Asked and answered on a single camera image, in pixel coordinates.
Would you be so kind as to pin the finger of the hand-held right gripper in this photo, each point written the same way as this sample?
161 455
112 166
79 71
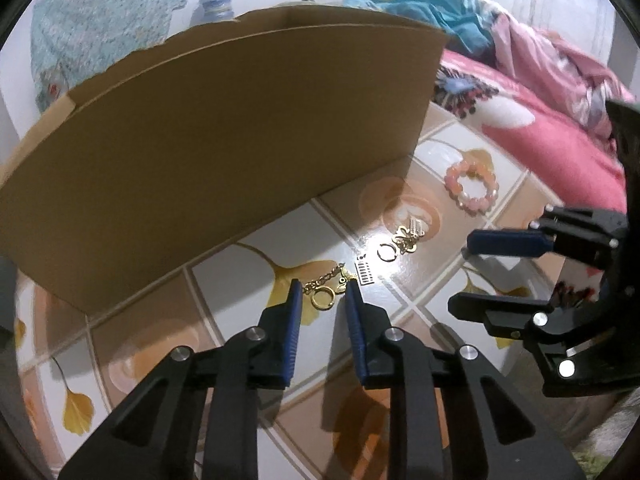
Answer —
505 243
500 307

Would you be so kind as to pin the blue blanket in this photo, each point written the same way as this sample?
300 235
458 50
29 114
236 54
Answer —
425 10

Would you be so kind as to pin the pink quilt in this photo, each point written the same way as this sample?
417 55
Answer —
550 65

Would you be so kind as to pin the brown cardboard box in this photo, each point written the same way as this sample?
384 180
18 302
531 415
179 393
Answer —
225 160

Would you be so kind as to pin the teal patterned cloth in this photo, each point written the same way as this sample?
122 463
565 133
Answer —
100 20

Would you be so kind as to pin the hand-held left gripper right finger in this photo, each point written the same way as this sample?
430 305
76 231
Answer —
356 340

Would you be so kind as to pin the pink floral bedsheet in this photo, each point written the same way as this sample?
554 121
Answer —
540 130

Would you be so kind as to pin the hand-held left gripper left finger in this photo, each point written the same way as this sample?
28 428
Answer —
295 340

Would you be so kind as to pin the blue water jug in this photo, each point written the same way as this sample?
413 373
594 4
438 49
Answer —
215 7

